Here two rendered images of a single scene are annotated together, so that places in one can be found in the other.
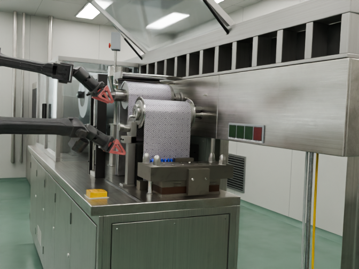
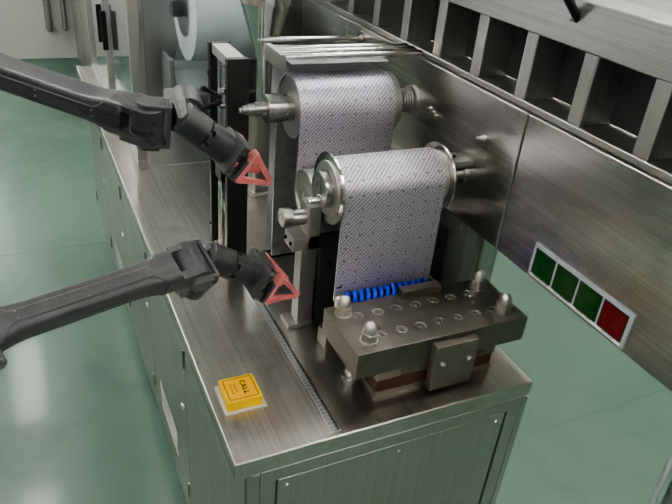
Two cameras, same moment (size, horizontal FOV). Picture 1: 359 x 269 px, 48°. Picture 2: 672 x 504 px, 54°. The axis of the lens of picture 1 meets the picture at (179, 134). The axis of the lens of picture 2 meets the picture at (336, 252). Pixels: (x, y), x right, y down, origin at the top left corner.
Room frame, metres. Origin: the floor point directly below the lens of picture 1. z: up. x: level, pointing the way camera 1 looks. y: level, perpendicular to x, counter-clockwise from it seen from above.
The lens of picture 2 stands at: (0.67, 0.20, 1.81)
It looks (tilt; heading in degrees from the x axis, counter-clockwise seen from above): 30 degrees down; 358
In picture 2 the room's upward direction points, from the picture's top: 6 degrees clockwise
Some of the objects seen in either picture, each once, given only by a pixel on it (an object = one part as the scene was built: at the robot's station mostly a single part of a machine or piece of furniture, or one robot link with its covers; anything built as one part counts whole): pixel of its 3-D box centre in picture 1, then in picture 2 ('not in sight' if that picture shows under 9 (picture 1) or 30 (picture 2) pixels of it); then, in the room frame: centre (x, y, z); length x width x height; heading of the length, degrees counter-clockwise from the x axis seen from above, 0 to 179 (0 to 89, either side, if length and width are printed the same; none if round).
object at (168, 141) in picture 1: (167, 144); (386, 255); (1.88, 0.06, 1.11); 0.23 x 0.01 x 0.18; 116
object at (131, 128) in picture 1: (127, 153); (299, 265); (1.89, 0.24, 1.05); 0.06 x 0.05 x 0.31; 116
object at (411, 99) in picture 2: (174, 98); (400, 100); (2.23, 0.03, 1.33); 0.07 x 0.07 x 0.07; 26
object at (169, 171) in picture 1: (185, 170); (425, 323); (1.79, -0.03, 1.00); 0.40 x 0.16 x 0.06; 116
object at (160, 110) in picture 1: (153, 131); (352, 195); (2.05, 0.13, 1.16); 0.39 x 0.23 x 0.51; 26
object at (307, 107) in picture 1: (169, 107); (377, 70); (2.66, 0.07, 1.29); 3.10 x 0.28 x 0.30; 26
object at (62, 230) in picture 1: (96, 229); (224, 279); (2.75, 0.55, 0.43); 2.52 x 0.64 x 0.86; 26
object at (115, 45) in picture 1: (114, 41); not in sight; (2.39, 0.40, 1.66); 0.07 x 0.07 x 0.10; 3
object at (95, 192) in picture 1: (96, 193); (240, 392); (1.63, 0.33, 0.91); 0.07 x 0.07 x 0.02; 26
